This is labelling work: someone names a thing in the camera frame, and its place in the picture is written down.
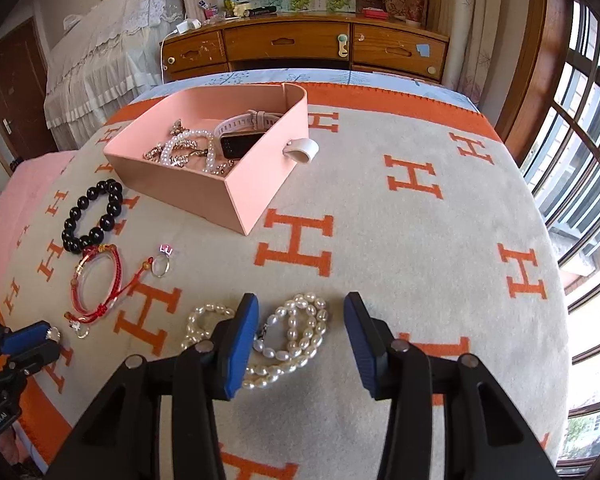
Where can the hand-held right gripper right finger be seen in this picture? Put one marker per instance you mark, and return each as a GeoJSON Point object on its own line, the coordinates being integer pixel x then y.
{"type": "Point", "coordinates": [365, 345]}

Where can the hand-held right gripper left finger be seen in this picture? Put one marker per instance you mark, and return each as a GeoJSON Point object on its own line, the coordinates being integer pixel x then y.
{"type": "Point", "coordinates": [240, 345]}

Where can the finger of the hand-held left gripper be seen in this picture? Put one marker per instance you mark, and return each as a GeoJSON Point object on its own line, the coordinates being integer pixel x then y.
{"type": "Point", "coordinates": [35, 357]}
{"type": "Point", "coordinates": [25, 338]}

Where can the pink box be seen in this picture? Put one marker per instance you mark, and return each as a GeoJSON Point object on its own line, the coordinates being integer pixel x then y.
{"type": "Point", "coordinates": [260, 180]}

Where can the small silver charm cluster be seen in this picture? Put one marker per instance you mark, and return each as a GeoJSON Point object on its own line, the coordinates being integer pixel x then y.
{"type": "Point", "coordinates": [80, 331]}

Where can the orange and grey blanket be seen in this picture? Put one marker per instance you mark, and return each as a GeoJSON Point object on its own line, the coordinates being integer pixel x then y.
{"type": "Point", "coordinates": [380, 260]}

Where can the pink bed blanket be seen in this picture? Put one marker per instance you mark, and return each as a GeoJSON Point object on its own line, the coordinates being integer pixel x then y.
{"type": "Point", "coordinates": [10, 200]}

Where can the brown wooden door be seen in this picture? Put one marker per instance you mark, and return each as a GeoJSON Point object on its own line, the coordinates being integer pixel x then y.
{"type": "Point", "coordinates": [10, 85]}

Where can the barred window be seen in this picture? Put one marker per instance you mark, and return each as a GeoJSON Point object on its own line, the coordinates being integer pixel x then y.
{"type": "Point", "coordinates": [580, 160]}

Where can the piano under white lace cover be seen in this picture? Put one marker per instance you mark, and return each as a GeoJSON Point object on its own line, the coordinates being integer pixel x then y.
{"type": "Point", "coordinates": [105, 50]}

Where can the green drawer lock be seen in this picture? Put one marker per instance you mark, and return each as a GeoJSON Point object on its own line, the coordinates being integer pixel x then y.
{"type": "Point", "coordinates": [342, 46]}

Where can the wooden desk with drawers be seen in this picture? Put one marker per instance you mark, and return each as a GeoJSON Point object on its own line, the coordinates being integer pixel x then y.
{"type": "Point", "coordinates": [285, 40]}

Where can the white charger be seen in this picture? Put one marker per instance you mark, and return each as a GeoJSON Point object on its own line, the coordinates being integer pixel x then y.
{"type": "Point", "coordinates": [187, 26]}

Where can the pale floral curtain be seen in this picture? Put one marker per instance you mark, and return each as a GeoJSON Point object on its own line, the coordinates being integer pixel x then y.
{"type": "Point", "coordinates": [470, 35]}

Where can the small red box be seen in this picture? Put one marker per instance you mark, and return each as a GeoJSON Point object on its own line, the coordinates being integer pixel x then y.
{"type": "Point", "coordinates": [374, 14]}

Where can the black flashlight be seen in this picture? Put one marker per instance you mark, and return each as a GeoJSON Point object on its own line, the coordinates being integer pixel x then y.
{"type": "Point", "coordinates": [260, 10]}

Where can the pink pen cup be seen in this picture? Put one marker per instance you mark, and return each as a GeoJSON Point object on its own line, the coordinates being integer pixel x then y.
{"type": "Point", "coordinates": [210, 10]}

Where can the red patterned cup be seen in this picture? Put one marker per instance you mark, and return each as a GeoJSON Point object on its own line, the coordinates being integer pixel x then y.
{"type": "Point", "coordinates": [416, 7]}

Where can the green picture strip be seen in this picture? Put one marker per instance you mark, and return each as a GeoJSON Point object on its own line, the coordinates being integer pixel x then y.
{"type": "Point", "coordinates": [305, 3]}

